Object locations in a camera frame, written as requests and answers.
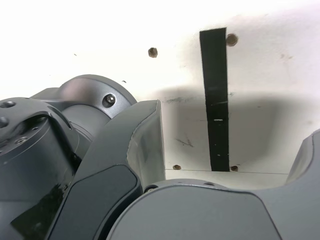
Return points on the black tape strip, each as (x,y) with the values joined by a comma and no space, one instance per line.
(216,100)

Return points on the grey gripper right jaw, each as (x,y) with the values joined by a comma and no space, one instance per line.
(200,215)

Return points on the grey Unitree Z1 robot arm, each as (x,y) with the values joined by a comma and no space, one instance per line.
(37,150)

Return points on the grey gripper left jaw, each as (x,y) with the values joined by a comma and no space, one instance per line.
(110,155)

